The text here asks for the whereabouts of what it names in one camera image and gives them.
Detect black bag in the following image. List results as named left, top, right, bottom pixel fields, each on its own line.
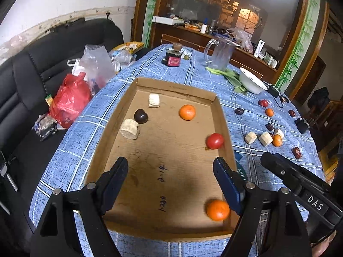
left=307, top=87, right=330, bottom=115

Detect dark purple passion fruit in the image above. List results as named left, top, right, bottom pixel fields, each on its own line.
left=133, top=109, right=148, bottom=124

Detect black snack packet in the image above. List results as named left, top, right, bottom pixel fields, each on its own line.
left=32, top=114, right=57, bottom=142

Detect translucent plastic bag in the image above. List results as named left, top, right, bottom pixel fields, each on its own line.
left=232, top=28, right=254, bottom=54

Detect red plastic bag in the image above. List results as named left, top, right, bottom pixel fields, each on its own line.
left=49, top=72, right=92, bottom=129

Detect person's right hand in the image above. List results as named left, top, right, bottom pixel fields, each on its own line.
left=312, top=237, right=337, bottom=257

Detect dark bottle with pink label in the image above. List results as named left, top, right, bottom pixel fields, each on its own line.
left=161, top=43, right=183, bottom=67

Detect clear glass mug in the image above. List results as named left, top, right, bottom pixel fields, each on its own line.
left=203, top=38, right=236, bottom=70

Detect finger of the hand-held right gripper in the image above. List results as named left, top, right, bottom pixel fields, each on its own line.
left=260, top=152, right=329, bottom=193

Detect wooden counter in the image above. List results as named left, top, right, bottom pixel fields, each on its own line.
left=150, top=21, right=278, bottom=86

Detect blue plaid tablecloth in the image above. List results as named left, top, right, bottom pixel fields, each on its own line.
left=29, top=43, right=326, bottom=257

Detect small white boxes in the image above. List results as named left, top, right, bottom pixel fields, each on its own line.
left=264, top=54, right=279, bottom=69

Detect bamboo wall decoration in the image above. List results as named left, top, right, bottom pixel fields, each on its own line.
left=142, top=0, right=161, bottom=49
left=276, top=0, right=322, bottom=97

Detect black cable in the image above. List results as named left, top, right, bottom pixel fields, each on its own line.
left=261, top=80, right=290, bottom=109

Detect green leafy vegetable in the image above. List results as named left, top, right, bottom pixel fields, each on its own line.
left=206, top=67, right=248, bottom=95

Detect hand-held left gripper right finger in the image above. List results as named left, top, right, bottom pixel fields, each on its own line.
left=213, top=157, right=314, bottom=257

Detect black leather sofa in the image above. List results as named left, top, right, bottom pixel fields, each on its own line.
left=0, top=19, right=125, bottom=247

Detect yellow snack packet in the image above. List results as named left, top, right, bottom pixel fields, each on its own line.
left=113, top=41, right=145, bottom=54

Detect tall white box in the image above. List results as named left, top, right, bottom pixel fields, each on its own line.
left=253, top=40, right=264, bottom=58

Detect shallow cardboard box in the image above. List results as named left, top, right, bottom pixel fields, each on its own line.
left=84, top=77, right=240, bottom=243

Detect wooden railing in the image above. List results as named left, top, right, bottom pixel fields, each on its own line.
left=311, top=99, right=341, bottom=140

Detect white bowl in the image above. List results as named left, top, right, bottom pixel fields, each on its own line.
left=239, top=67, right=268, bottom=94

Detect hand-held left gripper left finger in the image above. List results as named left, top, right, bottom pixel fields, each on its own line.
left=30, top=157, right=129, bottom=257

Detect crumpled clear plastic bag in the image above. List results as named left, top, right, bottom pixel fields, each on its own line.
left=110, top=49, right=137, bottom=71

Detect black box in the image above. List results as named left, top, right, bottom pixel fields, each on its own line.
left=294, top=118, right=309, bottom=135

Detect wooden door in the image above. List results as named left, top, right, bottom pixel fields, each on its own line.
left=300, top=56, right=327, bottom=108

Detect flat white box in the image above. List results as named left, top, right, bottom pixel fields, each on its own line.
left=152, top=16, right=185, bottom=26

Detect large round sugarcane piece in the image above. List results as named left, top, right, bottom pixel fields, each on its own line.
left=120, top=119, right=140, bottom=140

